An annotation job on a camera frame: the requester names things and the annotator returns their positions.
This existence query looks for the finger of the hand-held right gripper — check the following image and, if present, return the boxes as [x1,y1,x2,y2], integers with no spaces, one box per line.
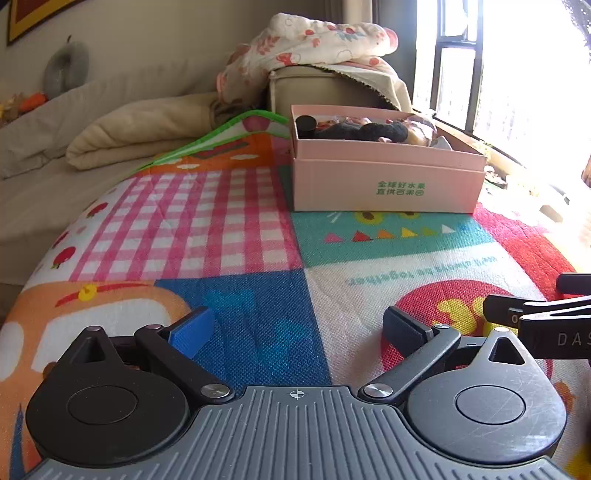
[482,294,591,330]
[556,273,591,296]

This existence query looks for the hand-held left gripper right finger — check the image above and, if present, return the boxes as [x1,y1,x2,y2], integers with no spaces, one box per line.
[359,305,541,407]

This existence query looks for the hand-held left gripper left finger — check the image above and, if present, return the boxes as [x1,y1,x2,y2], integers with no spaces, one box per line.
[46,307,234,407]

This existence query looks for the pink cardboard box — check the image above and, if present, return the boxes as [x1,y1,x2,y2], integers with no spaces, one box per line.
[290,104,488,214]

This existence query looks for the black plush object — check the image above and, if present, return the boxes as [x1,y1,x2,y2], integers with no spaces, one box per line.
[316,119,409,143]

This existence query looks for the colourful printed play mat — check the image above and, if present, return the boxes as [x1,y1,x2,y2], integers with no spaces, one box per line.
[0,109,591,480]

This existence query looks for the folded beige blanket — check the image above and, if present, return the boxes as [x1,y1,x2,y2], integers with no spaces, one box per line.
[65,91,222,171]

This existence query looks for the dark curtain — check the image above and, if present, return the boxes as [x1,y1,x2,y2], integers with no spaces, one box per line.
[373,0,419,108]

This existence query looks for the small orange toy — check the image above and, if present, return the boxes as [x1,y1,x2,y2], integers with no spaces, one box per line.
[18,92,48,113]

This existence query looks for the grey neck pillow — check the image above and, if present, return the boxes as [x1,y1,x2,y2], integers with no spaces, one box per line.
[44,36,90,99]

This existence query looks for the floral white blanket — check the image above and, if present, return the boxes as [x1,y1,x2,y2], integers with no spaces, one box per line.
[217,13,399,109]

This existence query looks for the black window frame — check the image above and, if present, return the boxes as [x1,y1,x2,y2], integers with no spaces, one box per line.
[434,0,491,136]

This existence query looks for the framed wall picture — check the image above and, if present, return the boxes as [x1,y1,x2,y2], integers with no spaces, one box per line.
[7,0,88,46]

